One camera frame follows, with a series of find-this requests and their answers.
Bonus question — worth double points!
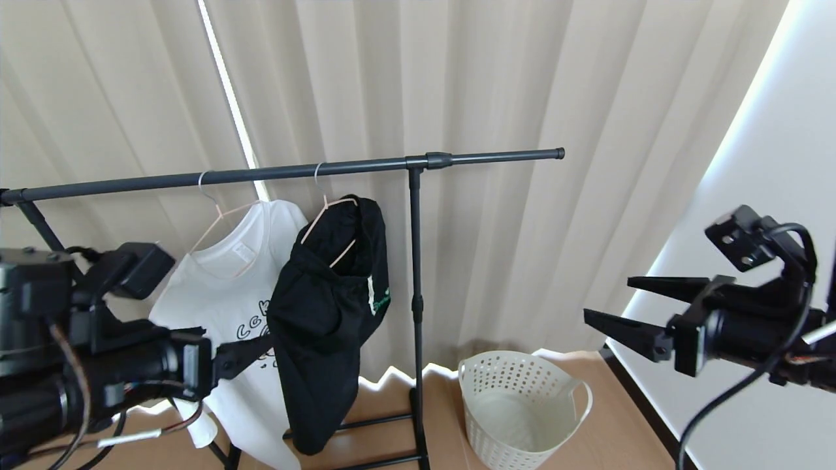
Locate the black clothes rack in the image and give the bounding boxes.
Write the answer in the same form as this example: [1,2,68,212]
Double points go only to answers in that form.
[0,148,566,470]

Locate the white printed t-shirt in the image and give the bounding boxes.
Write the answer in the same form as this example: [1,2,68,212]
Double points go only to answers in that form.
[149,199,309,470]

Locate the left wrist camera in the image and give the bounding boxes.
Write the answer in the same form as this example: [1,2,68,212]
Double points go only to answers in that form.
[71,242,177,354]

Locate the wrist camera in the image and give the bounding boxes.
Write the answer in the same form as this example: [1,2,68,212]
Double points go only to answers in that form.
[71,242,177,354]
[704,205,817,304]

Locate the white laundry basket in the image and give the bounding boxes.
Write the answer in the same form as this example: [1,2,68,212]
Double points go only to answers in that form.
[457,351,594,470]

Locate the black garment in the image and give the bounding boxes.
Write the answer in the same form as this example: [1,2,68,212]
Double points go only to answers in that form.
[266,195,391,456]

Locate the beige curtain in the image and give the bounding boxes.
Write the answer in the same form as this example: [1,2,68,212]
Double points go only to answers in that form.
[0,0,791,387]

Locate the pink clothes hanger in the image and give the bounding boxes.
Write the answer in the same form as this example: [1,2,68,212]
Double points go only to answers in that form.
[300,163,359,269]
[189,171,263,279]

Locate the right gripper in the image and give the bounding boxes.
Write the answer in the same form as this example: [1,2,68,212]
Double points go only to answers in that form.
[583,274,825,386]

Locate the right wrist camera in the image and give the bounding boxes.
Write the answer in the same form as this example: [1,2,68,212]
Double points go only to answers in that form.
[704,205,817,304]

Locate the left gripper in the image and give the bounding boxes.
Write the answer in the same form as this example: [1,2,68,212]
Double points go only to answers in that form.
[65,330,276,422]

